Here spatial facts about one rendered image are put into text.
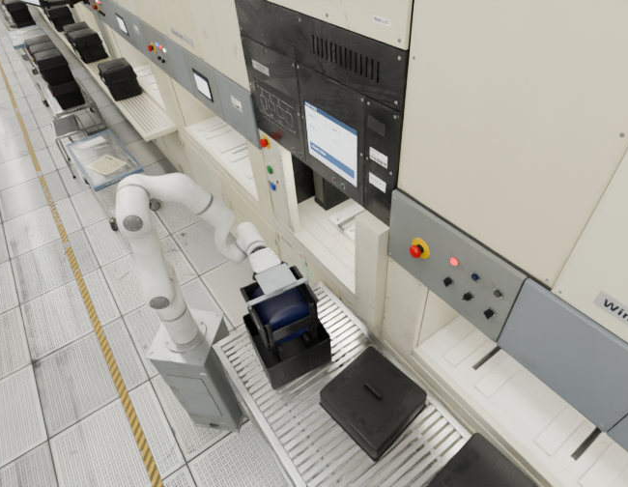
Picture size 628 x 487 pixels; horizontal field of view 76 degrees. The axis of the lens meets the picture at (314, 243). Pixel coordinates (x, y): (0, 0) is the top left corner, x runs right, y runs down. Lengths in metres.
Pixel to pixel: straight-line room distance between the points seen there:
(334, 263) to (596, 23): 1.44
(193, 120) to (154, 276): 1.94
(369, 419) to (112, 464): 1.61
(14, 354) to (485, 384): 2.95
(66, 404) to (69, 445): 0.27
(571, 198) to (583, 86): 0.21
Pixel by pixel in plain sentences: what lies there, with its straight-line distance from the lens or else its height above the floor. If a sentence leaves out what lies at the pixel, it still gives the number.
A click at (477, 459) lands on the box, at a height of 1.01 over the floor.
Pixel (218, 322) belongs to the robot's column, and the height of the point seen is 0.76.
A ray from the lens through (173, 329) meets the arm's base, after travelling 1.85.
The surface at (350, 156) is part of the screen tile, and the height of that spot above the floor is 1.58.
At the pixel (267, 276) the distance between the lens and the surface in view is 1.44.
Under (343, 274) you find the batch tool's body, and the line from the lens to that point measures 1.90.
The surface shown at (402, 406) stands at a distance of 1.59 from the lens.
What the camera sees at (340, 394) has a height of 0.86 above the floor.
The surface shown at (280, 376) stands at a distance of 1.67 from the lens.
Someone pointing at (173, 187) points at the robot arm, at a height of 1.56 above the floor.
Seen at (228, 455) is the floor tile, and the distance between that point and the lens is 2.51.
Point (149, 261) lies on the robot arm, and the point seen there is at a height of 1.29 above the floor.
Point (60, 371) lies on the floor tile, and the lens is 3.20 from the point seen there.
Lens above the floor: 2.31
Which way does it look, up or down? 45 degrees down
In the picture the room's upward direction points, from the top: 6 degrees counter-clockwise
